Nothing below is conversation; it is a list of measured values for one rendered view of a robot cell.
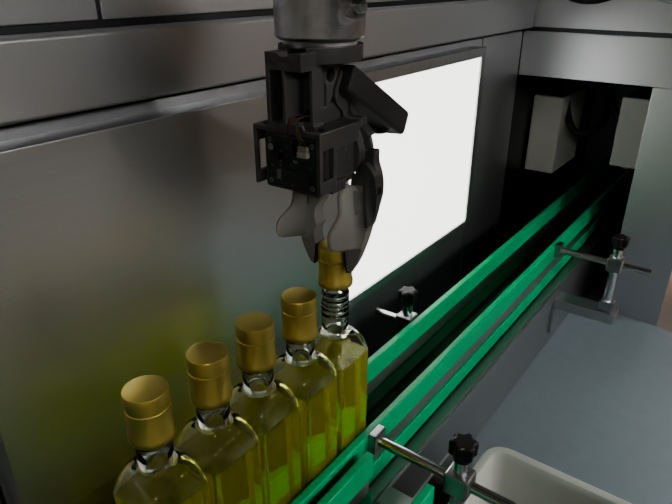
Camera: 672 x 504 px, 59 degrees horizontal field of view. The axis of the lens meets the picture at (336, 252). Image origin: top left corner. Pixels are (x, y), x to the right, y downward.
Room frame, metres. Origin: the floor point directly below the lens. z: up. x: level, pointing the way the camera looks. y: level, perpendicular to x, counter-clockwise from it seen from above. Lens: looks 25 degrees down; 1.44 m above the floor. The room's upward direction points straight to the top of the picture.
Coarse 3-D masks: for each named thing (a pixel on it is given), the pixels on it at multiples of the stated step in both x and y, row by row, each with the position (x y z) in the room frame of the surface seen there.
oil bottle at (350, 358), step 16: (320, 336) 0.53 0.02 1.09; (336, 336) 0.52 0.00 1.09; (352, 336) 0.53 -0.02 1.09; (336, 352) 0.51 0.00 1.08; (352, 352) 0.52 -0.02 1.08; (336, 368) 0.50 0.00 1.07; (352, 368) 0.51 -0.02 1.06; (352, 384) 0.51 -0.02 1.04; (352, 400) 0.51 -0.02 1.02; (352, 416) 0.52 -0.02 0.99; (352, 432) 0.52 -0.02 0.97
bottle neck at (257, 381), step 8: (272, 368) 0.44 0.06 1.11; (248, 376) 0.43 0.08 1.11; (256, 376) 0.43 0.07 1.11; (264, 376) 0.43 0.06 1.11; (272, 376) 0.44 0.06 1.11; (248, 384) 0.43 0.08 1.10; (256, 384) 0.43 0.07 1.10; (264, 384) 0.43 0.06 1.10; (272, 384) 0.44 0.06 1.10; (248, 392) 0.43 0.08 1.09; (256, 392) 0.43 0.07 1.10; (264, 392) 0.43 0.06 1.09
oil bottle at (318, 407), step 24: (288, 360) 0.48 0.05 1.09; (312, 360) 0.48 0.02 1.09; (288, 384) 0.46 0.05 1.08; (312, 384) 0.46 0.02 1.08; (336, 384) 0.49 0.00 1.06; (312, 408) 0.46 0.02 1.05; (336, 408) 0.49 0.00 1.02; (312, 432) 0.46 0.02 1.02; (336, 432) 0.49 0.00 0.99; (312, 456) 0.46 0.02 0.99; (336, 456) 0.49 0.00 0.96; (312, 480) 0.46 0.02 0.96
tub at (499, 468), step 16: (496, 448) 0.63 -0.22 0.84; (480, 464) 0.60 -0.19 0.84; (496, 464) 0.62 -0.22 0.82; (512, 464) 0.61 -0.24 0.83; (528, 464) 0.60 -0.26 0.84; (544, 464) 0.60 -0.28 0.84; (480, 480) 0.59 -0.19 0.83; (496, 480) 0.62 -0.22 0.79; (512, 480) 0.61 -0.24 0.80; (528, 480) 0.60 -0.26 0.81; (544, 480) 0.59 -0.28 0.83; (560, 480) 0.58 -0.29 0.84; (576, 480) 0.57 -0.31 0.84; (512, 496) 0.60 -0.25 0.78; (528, 496) 0.59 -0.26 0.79; (544, 496) 0.58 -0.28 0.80; (560, 496) 0.57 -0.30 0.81; (576, 496) 0.56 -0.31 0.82; (592, 496) 0.55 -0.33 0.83; (608, 496) 0.54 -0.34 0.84
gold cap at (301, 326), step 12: (300, 288) 0.50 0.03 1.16; (288, 300) 0.48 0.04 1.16; (300, 300) 0.48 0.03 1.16; (312, 300) 0.48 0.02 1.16; (288, 312) 0.48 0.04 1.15; (300, 312) 0.47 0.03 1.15; (312, 312) 0.48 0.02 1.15; (288, 324) 0.48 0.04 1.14; (300, 324) 0.47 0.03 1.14; (312, 324) 0.48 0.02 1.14; (288, 336) 0.48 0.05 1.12; (300, 336) 0.47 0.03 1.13; (312, 336) 0.48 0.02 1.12
